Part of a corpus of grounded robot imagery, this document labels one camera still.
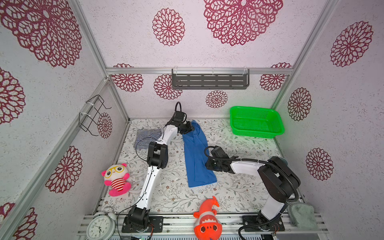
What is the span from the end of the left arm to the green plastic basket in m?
0.33

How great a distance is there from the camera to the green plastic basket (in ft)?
3.68

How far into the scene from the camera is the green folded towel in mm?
740

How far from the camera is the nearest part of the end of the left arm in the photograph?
0.91 metres
